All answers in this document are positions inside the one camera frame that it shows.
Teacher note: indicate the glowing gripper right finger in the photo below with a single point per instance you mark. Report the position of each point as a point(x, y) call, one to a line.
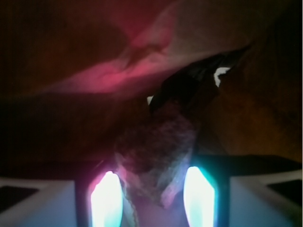
point(243, 191)

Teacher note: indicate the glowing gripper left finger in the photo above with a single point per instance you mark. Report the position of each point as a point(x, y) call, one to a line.
point(61, 195)

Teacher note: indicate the black tape strip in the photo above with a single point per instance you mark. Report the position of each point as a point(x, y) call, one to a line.
point(184, 84)

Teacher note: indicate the brown paper bag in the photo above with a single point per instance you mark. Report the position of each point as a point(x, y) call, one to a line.
point(75, 73)

